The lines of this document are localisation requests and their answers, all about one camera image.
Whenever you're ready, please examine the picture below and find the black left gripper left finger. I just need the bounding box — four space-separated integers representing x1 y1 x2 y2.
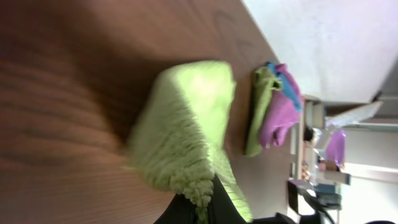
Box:
154 194 197 224

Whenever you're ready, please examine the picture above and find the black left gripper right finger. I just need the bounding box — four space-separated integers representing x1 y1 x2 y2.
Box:
208 175 247 224

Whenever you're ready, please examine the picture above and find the light green cloth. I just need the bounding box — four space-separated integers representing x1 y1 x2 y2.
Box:
127 60 252 223

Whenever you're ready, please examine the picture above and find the purple cloth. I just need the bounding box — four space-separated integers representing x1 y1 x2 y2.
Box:
258 63 303 149

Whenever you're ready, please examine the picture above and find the olive green cloth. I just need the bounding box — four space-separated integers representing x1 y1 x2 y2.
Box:
244 67 282 157

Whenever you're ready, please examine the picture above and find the blue cloth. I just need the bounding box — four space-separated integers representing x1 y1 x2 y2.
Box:
266 62 302 112

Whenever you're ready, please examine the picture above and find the background shelf clutter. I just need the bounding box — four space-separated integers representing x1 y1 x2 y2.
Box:
291 92 397 223

